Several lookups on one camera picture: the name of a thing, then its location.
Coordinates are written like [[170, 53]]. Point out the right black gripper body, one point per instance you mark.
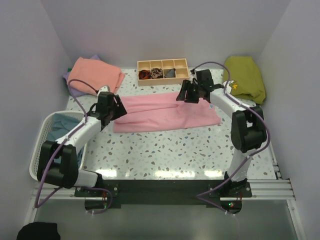
[[198, 87]]

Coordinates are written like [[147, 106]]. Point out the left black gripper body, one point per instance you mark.
[[115, 111]]

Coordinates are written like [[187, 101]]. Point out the pink t shirt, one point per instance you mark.
[[162, 112]]

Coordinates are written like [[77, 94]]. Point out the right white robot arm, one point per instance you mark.
[[248, 128]]

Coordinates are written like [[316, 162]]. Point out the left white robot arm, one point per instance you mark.
[[58, 160]]

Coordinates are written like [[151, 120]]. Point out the wooden compartment tray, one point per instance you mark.
[[181, 71]]

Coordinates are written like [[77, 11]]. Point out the grey fabric piece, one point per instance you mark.
[[169, 73]]

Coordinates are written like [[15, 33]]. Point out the folded salmon t shirt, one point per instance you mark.
[[90, 75]]

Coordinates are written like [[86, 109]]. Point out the folded lilac t shirt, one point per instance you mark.
[[73, 91]]

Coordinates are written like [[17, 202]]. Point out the brown floral fabric roll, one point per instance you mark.
[[156, 73]]

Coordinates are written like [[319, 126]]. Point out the orange black fabric roll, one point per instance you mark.
[[144, 74]]

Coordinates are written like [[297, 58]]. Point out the olive snoopy t shirt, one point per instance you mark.
[[246, 79]]

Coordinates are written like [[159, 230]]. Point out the blue t shirt in basket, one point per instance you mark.
[[61, 125]]

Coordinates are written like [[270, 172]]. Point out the folded green t shirt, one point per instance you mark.
[[66, 79]]

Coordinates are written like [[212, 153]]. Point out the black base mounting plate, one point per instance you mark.
[[113, 194]]

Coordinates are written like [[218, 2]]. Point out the black object at bottom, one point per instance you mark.
[[39, 231]]

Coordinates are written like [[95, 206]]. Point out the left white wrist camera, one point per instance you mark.
[[105, 88]]

